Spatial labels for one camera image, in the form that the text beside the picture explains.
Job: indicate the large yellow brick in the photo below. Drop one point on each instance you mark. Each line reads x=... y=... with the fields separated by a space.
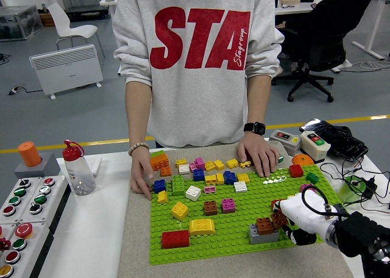
x=179 y=211

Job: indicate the red long brick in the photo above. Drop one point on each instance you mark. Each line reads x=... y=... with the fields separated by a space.
x=175 y=239

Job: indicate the small yellow brick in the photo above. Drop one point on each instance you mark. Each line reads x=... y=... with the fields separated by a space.
x=162 y=197

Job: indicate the standing person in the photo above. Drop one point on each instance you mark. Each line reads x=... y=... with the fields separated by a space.
x=198 y=107

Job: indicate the yellow and white brick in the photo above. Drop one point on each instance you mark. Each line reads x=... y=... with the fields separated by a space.
x=293 y=196

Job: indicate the green and white brick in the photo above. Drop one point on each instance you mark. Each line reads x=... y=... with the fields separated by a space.
x=281 y=159

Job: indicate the grey-brown mat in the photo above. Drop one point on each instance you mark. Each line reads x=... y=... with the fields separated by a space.
x=213 y=151

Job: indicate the grey block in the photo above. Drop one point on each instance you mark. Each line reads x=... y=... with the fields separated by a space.
x=50 y=168

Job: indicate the dark grey slope brick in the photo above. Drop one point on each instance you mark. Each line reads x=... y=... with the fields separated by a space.
x=341 y=208

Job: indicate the red tall brick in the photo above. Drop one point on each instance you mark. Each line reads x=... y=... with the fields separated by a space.
x=247 y=156

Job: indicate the yellow flat brick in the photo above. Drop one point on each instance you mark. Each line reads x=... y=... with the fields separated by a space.
x=246 y=165

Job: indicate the person's right forearm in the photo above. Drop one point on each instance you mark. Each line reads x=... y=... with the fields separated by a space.
x=138 y=113

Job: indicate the person's right hand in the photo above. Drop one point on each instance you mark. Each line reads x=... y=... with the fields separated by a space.
x=140 y=168

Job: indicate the red knob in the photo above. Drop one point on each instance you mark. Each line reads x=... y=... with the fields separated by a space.
x=4 y=244

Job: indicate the orange cylinder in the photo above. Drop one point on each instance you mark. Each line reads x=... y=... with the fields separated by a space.
x=29 y=154

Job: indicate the clear bottle red cap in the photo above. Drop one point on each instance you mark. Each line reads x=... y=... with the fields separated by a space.
x=79 y=174

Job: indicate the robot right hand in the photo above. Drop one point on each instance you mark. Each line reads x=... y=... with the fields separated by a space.
x=300 y=212

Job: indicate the yellow curved brick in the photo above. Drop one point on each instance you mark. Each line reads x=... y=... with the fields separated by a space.
x=201 y=227

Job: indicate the magenta tall brick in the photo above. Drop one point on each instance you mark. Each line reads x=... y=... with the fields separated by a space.
x=200 y=164

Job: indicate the black office chair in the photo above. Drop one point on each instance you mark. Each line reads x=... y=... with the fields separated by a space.
x=323 y=57

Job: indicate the white flat panel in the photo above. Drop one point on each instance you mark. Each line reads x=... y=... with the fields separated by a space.
x=96 y=165

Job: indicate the black handheld controller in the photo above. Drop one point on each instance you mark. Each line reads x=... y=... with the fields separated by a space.
x=341 y=141

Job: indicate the white desk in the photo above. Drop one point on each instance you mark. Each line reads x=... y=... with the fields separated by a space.
x=289 y=10
x=377 y=25

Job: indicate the dark green brick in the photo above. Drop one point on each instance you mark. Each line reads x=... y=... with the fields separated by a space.
x=312 y=177

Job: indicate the black floor plug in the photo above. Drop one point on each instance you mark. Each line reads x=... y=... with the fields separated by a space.
x=14 y=91

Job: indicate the person's left forearm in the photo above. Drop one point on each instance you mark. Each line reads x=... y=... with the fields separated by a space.
x=258 y=99

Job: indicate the orange-brown brick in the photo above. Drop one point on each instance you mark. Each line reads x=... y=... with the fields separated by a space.
x=264 y=226

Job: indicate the dark brown brick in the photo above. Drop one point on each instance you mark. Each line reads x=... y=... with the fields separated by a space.
x=278 y=219

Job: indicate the clear storage crate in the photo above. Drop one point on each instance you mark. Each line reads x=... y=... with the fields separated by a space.
x=18 y=23

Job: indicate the grey long brick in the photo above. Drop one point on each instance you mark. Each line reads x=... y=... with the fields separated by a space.
x=262 y=239

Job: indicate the green studded baseplate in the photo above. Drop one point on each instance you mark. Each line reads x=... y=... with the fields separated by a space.
x=228 y=244

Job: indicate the orange long brick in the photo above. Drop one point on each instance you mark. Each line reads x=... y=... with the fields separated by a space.
x=160 y=163

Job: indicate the blue brick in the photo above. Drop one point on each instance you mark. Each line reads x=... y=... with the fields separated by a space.
x=198 y=175
x=230 y=177
x=159 y=186

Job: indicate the wooden box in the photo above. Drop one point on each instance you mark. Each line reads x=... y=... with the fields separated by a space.
x=47 y=20

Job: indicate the orange fruit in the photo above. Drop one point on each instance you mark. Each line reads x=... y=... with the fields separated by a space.
x=301 y=159

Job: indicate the white chair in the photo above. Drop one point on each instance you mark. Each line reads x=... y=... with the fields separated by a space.
x=74 y=31

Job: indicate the tan wooden block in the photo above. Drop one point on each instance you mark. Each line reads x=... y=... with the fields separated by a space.
x=289 y=1

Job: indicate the green translucent cup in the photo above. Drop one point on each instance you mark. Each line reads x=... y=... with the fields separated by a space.
x=347 y=191

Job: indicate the grey push-button box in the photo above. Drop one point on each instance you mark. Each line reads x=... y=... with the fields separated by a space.
x=285 y=139

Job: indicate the black smartwatch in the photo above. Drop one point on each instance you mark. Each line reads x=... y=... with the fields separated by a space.
x=255 y=128

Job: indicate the lime green flat brick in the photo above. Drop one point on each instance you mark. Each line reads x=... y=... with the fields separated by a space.
x=157 y=154

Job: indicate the grey emergency-stop control box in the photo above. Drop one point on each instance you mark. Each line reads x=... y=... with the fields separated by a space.
x=19 y=244

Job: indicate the lime green tall brick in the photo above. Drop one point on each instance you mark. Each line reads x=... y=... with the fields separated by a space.
x=178 y=186

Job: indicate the small orange brick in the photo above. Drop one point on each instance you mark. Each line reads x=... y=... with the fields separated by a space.
x=166 y=172

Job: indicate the beige push-button box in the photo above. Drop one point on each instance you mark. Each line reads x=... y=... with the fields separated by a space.
x=317 y=151

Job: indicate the person's left hand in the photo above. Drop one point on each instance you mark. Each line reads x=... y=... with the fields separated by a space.
x=258 y=151

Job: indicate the light pink flat brick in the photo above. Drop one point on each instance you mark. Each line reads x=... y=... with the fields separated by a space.
x=209 y=190

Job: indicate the white panel heater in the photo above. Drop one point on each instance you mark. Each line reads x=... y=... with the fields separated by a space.
x=67 y=67

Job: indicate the grey four-button control box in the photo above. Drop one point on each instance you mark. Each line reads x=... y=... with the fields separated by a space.
x=45 y=189
x=19 y=192

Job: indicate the black platform dolly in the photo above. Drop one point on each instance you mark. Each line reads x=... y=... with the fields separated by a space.
x=86 y=9

